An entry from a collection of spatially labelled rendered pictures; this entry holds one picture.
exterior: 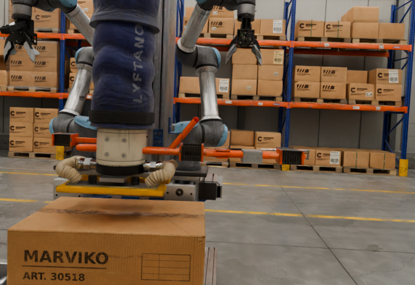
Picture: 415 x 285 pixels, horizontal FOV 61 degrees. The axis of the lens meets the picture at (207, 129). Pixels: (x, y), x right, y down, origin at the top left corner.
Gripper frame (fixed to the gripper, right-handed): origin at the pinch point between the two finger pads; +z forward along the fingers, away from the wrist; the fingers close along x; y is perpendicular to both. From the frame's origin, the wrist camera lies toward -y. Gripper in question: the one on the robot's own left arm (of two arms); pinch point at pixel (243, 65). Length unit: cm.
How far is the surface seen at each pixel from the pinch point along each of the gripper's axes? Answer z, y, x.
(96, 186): 45, 41, -47
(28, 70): -60, -673, -475
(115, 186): 45, 41, -41
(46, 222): 58, 42, -63
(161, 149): 34, 30, -29
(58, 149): 125, -666, -394
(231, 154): 34.4, 29.0, -4.4
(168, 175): 41, 38, -25
